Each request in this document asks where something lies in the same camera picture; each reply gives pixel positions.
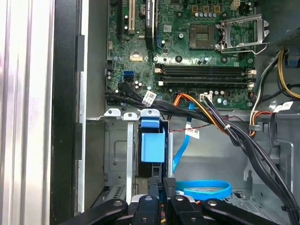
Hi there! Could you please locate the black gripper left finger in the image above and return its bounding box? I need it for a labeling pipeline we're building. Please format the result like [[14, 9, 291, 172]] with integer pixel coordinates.
[[58, 177, 163, 225]]

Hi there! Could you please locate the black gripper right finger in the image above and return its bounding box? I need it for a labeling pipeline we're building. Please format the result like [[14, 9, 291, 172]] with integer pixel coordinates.
[[163, 177, 282, 225]]

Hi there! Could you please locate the hard disk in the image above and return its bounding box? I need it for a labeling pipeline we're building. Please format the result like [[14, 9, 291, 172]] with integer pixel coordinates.
[[137, 116, 169, 182]]

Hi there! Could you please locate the silver disk bay cage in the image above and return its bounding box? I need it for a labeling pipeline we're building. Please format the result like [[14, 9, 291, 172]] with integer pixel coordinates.
[[85, 108, 175, 211]]

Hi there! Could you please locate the grey optical drive bay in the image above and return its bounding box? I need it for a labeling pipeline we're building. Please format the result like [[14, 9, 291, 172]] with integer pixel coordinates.
[[243, 112, 300, 211]]

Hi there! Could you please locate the black RAM slot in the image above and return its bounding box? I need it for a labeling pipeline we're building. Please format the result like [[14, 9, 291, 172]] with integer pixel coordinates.
[[158, 76, 255, 89], [154, 63, 255, 77]]

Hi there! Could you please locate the blue data port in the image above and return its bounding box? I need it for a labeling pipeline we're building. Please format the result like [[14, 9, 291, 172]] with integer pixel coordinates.
[[123, 70, 135, 82]]

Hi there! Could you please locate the black PC case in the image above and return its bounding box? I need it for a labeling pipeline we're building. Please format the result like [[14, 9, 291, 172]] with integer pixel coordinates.
[[50, 0, 300, 225]]

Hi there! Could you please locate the green motherboard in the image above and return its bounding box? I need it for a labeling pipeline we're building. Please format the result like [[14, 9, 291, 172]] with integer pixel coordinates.
[[105, 0, 260, 110]]

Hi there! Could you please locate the CPU socket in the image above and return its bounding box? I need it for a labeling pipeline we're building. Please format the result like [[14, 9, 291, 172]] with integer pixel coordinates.
[[188, 24, 216, 50]]

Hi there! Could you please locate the black graphics card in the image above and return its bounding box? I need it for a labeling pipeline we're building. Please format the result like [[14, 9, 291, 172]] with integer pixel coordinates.
[[144, 0, 159, 50]]

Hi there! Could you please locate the black expansion slot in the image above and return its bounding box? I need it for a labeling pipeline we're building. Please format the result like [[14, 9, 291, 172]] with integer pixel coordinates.
[[117, 0, 125, 42]]

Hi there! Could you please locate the beige expansion slot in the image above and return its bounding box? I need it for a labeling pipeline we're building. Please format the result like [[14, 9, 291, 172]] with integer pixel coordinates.
[[127, 0, 136, 35]]

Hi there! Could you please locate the metal socket cover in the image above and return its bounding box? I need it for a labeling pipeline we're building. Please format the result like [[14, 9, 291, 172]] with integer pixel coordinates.
[[215, 13, 270, 54]]

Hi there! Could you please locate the grey power supply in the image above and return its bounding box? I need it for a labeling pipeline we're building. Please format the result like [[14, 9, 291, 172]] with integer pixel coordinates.
[[260, 0, 300, 49]]

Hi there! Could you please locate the blue flat wire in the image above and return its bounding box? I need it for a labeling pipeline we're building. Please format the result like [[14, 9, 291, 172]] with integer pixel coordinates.
[[172, 99, 233, 202]]

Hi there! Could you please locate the thin red black wire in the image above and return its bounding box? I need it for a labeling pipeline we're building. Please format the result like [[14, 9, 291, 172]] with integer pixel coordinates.
[[168, 114, 248, 133]]

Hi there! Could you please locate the black cable bundle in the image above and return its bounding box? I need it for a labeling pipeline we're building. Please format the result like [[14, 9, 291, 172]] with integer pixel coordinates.
[[105, 81, 300, 225]]

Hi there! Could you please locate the orange wire bundle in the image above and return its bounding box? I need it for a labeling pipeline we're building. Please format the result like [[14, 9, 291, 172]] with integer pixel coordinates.
[[172, 93, 229, 133]]

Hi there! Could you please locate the white grey wire bundle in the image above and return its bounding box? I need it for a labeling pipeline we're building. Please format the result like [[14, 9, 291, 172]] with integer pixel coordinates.
[[249, 52, 282, 138]]

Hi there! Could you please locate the yellow wire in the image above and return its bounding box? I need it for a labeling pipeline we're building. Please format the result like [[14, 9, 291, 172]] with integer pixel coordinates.
[[277, 50, 300, 99]]

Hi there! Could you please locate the wire locking lever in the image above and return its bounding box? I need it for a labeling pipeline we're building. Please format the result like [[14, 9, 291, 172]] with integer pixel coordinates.
[[220, 43, 268, 56]]

